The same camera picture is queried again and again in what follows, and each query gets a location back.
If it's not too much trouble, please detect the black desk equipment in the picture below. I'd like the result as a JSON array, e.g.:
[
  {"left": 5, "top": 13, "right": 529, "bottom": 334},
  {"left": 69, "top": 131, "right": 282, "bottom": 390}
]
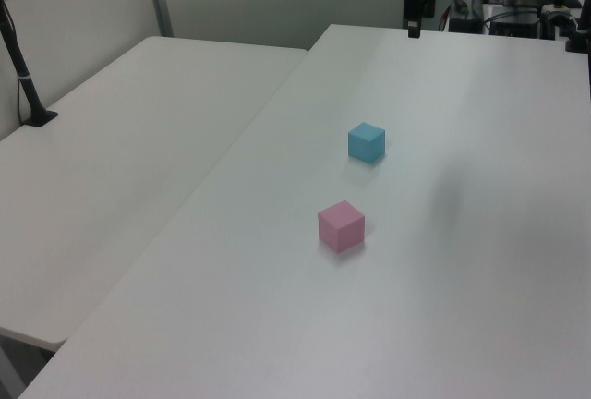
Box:
[{"left": 488, "top": 0, "right": 556, "bottom": 41}]

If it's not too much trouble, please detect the pink cube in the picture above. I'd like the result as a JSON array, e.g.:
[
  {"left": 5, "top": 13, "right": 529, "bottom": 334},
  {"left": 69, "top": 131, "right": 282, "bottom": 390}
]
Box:
[{"left": 317, "top": 199, "right": 367, "bottom": 255}]

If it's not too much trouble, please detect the black camera pole with base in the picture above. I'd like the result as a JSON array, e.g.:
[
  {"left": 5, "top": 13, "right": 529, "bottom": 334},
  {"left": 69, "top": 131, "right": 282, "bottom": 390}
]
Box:
[{"left": 0, "top": 0, "right": 60, "bottom": 128}]

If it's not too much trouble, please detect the blue cube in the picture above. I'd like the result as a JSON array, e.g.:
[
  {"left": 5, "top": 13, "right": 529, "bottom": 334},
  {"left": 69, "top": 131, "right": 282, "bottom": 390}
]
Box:
[{"left": 346, "top": 121, "right": 387, "bottom": 163}]

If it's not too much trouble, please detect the black clamp stand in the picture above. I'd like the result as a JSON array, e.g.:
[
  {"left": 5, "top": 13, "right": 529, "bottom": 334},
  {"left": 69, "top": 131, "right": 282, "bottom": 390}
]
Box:
[{"left": 563, "top": 0, "right": 591, "bottom": 54}]

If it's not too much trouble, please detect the white side table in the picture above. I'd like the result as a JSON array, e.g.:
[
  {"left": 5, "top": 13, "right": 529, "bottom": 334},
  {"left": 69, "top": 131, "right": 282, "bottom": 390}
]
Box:
[{"left": 0, "top": 35, "right": 309, "bottom": 345}]

